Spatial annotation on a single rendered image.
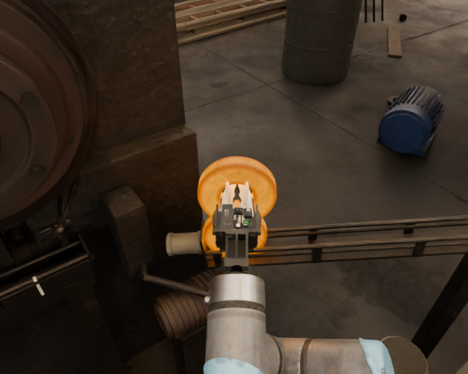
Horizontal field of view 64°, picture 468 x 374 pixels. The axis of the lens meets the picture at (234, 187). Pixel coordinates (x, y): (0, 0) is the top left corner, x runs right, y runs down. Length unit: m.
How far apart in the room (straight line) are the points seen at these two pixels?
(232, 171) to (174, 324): 0.49
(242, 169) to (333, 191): 1.54
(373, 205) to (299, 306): 0.78
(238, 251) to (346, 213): 1.51
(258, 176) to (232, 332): 0.29
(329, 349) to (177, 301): 0.52
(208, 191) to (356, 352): 0.38
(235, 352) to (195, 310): 0.51
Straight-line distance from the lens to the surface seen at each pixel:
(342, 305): 1.72
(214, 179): 0.72
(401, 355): 1.06
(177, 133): 1.01
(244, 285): 0.59
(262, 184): 0.72
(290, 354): 0.65
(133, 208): 0.91
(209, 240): 0.95
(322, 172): 2.33
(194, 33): 4.28
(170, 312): 1.04
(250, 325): 0.57
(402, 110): 2.43
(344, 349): 0.63
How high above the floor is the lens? 1.41
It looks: 41 degrees down
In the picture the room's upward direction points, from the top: straight up
